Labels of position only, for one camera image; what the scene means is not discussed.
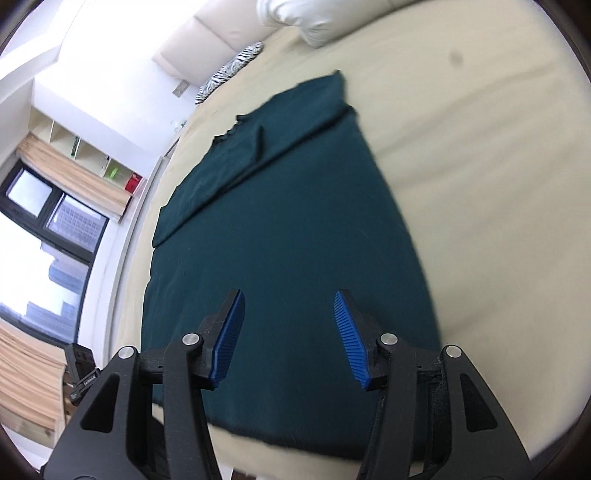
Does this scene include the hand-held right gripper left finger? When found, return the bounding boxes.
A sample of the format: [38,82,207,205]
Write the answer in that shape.
[44,289,246,480]

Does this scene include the zebra striped pillow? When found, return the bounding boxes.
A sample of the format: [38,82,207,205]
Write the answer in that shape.
[195,41,265,106]

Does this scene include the dark green cloth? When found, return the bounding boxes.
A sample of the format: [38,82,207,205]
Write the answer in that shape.
[141,70,442,462]

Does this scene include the white cubby shelf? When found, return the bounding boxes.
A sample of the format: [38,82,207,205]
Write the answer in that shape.
[28,108,145,197]

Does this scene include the black framed window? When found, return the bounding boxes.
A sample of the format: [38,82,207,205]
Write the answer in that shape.
[0,161,112,348]

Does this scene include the bed with beige sheet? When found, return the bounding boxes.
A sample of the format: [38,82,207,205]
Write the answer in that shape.
[111,9,588,480]

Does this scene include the white pillow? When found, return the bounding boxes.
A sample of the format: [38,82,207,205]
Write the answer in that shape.
[256,0,419,49]

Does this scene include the cream padded headboard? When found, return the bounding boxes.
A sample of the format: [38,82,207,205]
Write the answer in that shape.
[152,0,279,86]

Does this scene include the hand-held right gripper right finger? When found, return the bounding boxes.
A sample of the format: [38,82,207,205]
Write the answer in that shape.
[334,290,548,480]

